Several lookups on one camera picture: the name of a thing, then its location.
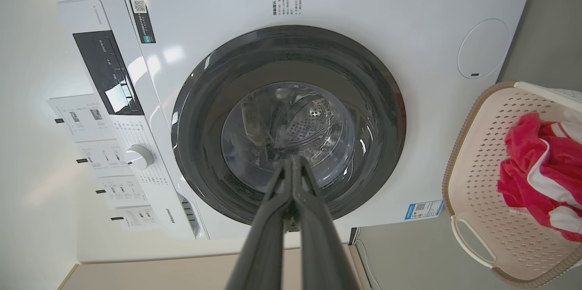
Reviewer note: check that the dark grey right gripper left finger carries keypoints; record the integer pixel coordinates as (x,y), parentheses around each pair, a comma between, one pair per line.
(266,244)

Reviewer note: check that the cream perforated laundry basket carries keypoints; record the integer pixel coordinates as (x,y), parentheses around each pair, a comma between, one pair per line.
(482,153)

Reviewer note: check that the blue energy label sticker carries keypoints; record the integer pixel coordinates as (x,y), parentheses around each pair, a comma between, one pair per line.
(423,209)

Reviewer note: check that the black washer display panel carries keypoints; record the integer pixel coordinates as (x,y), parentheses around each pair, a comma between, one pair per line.
(102,67)

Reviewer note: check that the round white filter cover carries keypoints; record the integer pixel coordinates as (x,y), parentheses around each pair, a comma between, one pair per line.
(483,49)

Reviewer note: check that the dark round washer door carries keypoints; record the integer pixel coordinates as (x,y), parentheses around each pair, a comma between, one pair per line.
(200,122)

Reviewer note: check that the dark QR code sticker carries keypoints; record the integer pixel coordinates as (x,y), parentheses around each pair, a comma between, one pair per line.
(143,22)

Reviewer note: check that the white instruction sheet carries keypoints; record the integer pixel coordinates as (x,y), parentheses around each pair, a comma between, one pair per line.
(136,218)
(122,192)
(102,159)
(77,117)

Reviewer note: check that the white washer dial knob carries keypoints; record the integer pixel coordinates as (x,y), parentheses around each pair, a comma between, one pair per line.
(139,157)

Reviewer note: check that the red and white garment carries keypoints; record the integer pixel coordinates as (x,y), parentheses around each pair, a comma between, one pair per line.
(523,162)

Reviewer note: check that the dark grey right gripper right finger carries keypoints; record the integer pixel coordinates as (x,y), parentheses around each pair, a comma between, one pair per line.
(320,249)

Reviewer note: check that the beige cabinet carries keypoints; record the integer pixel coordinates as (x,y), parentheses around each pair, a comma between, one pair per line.
(182,274)

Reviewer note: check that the white front-load washing machine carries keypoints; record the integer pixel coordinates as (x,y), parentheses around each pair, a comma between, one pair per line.
(409,22)

